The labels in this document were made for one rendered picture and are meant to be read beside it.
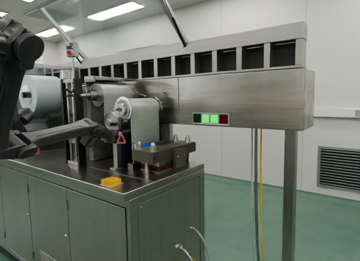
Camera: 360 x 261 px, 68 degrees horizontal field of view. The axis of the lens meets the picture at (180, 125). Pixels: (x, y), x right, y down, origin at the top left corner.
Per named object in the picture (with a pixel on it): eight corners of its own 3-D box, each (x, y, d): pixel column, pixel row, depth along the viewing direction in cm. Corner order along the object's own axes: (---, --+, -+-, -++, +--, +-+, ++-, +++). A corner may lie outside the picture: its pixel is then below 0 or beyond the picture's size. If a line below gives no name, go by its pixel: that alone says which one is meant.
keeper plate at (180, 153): (173, 168, 152) (172, 149, 150) (183, 164, 160) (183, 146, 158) (176, 169, 150) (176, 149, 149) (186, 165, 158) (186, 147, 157)
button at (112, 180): (100, 184, 129) (100, 179, 128) (112, 180, 134) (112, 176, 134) (110, 187, 124) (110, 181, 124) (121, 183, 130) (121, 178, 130)
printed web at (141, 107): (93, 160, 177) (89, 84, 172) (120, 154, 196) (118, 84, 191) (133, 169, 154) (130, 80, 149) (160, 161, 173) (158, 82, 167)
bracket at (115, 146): (109, 169, 155) (106, 117, 152) (118, 167, 160) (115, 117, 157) (114, 171, 152) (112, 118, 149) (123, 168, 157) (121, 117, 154)
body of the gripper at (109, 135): (115, 142, 136) (104, 137, 131) (103, 141, 142) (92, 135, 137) (119, 131, 138) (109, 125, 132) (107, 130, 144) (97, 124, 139)
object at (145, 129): (132, 149, 153) (130, 117, 151) (158, 143, 171) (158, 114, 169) (132, 149, 152) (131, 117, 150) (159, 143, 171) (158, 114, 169)
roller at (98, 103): (91, 106, 173) (90, 84, 172) (120, 105, 193) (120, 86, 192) (104, 106, 165) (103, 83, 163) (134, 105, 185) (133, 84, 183)
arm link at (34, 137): (21, 149, 87) (-1, 131, 89) (16, 162, 88) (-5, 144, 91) (104, 126, 126) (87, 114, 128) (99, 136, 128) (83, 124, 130)
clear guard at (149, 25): (40, 7, 198) (40, 6, 198) (86, 58, 231) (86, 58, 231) (139, -39, 135) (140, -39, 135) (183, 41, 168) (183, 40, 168)
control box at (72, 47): (64, 56, 183) (63, 41, 182) (70, 57, 189) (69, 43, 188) (73, 56, 181) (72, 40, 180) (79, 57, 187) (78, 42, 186)
